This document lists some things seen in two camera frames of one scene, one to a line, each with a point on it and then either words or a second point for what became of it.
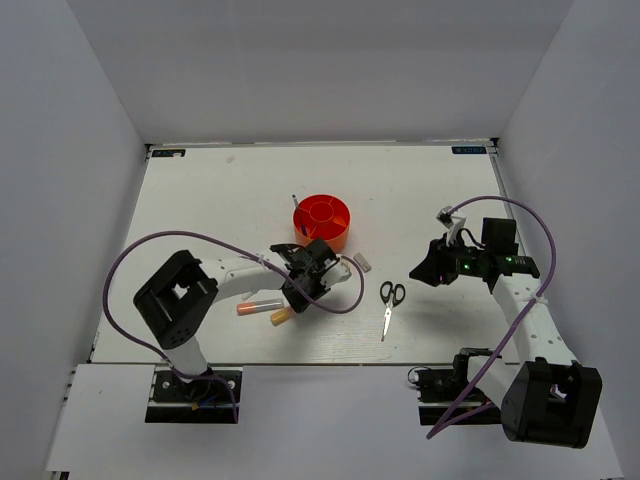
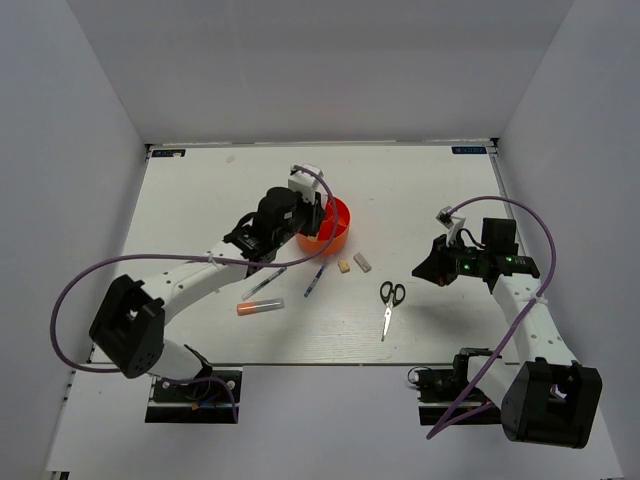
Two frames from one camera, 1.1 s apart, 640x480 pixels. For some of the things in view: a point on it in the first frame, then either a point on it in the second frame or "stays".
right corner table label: [468, 150] stays
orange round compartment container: [323, 216] stays
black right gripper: [437, 263] stays
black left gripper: [298, 304] to [314, 212]
